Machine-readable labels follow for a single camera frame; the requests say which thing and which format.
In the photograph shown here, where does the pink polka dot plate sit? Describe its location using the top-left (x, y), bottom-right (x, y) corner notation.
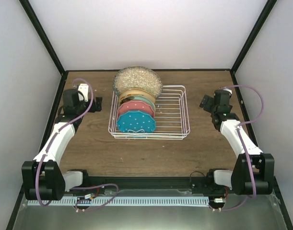
top-left (117, 100), bottom-right (155, 117)

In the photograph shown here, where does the beige bird pattern plate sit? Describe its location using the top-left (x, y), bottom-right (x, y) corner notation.
top-left (118, 88), bottom-right (156, 103)

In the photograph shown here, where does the blue polka dot plate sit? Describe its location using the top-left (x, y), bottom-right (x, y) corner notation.
top-left (117, 110), bottom-right (156, 133)

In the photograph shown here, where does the mint green flower plate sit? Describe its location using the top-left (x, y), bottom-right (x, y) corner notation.
top-left (119, 95), bottom-right (155, 111)

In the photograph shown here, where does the large speckled grey plate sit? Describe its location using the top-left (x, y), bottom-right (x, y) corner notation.
top-left (112, 66), bottom-right (163, 99)

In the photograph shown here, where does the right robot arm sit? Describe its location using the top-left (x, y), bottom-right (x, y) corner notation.
top-left (199, 89), bottom-right (275, 196)

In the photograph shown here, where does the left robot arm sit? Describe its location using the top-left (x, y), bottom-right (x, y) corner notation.
top-left (21, 83), bottom-right (101, 206)

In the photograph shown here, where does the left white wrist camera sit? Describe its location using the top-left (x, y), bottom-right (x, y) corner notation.
top-left (78, 83), bottom-right (89, 102)

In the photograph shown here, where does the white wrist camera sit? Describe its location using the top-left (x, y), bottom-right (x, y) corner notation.
top-left (78, 83), bottom-right (89, 102)
top-left (223, 88), bottom-right (233, 97)

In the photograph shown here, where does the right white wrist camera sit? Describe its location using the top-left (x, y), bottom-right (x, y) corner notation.
top-left (223, 88), bottom-right (233, 97)

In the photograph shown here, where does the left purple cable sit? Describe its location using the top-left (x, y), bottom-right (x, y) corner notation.
top-left (35, 78), bottom-right (119, 212)

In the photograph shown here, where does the white wire dish rack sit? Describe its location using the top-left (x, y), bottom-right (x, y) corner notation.
top-left (108, 85), bottom-right (190, 139)

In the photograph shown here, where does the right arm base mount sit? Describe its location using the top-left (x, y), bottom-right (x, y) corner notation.
top-left (189, 169), bottom-right (231, 194)

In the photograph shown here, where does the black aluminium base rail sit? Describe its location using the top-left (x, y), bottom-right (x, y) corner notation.
top-left (71, 176), bottom-right (207, 194)

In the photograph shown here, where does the white slotted cable duct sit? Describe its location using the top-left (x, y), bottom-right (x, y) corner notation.
top-left (27, 196), bottom-right (209, 206)

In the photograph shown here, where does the right black frame post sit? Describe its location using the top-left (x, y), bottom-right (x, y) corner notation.
top-left (231, 0), bottom-right (278, 72)

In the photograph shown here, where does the black frame post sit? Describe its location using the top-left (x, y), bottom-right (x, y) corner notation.
top-left (231, 0), bottom-right (278, 72)
top-left (18, 0), bottom-right (66, 74)

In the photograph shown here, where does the left black frame post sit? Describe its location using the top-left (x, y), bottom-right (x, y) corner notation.
top-left (18, 0), bottom-right (66, 74)

